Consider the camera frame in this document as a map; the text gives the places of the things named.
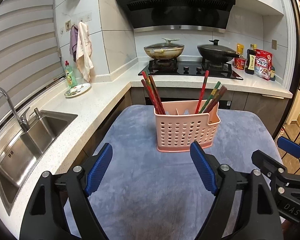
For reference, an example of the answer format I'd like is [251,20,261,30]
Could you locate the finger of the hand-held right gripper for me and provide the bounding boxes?
[277,136,300,159]
[251,149,287,178]

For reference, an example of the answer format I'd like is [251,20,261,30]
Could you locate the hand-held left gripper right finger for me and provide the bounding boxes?
[190,141,283,240]

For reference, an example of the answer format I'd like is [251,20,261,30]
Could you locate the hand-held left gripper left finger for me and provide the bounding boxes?
[19,142,113,240]

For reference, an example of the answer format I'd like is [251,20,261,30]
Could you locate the pink plastic utensil basket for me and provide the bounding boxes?
[154,100,221,153]

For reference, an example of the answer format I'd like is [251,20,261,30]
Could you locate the green patterned chopstick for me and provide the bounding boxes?
[199,81,221,114]

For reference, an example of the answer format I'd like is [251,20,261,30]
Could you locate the dark red patterned chopstick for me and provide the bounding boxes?
[204,85,227,114]

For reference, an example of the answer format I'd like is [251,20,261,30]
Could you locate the plain red chopstick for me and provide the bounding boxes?
[195,70,210,114]

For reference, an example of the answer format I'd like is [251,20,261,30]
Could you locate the brown chopstick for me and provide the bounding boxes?
[149,75,166,115]

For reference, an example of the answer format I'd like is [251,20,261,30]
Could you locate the blue-grey plush mat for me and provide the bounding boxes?
[64,104,284,240]

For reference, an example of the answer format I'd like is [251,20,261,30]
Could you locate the stainless steel sink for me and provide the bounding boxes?
[0,109,78,216]

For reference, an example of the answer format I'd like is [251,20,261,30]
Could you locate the dark built-in appliance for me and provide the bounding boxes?
[145,95,232,110]

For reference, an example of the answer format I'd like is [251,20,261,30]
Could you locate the patterned plate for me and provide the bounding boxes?
[64,82,92,97]

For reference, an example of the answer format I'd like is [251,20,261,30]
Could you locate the red cereal bag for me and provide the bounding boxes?
[254,49,273,81]

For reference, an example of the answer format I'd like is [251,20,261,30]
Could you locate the chrome faucet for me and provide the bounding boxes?
[0,87,30,133]

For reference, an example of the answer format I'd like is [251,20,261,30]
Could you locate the dark soy sauce bottle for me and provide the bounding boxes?
[244,44,257,75]

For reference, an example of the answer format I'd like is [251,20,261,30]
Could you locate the green dish soap bottle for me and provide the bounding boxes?
[64,60,78,88]

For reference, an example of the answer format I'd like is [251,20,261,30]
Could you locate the red cup noodle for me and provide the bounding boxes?
[234,57,247,70]

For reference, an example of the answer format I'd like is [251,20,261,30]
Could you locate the black gas stove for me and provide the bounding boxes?
[137,59,244,81]

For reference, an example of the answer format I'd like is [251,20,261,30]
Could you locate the black wok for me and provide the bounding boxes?
[197,47,240,64]

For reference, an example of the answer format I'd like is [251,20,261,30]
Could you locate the white towel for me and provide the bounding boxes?
[75,21,94,82]

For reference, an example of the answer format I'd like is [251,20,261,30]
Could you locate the beige frying pan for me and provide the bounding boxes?
[143,45,185,61]

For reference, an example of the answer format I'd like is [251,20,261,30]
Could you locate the black wok lid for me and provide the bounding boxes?
[197,39,235,53]

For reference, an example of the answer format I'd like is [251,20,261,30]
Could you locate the glass pan lid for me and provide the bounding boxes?
[144,38,185,52]

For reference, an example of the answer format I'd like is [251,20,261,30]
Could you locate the purple cloth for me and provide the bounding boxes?
[69,25,80,63]

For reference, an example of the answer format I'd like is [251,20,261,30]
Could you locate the window blinds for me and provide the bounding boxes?
[0,0,65,120]

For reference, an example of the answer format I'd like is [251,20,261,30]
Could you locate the black range hood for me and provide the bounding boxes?
[112,0,237,33]

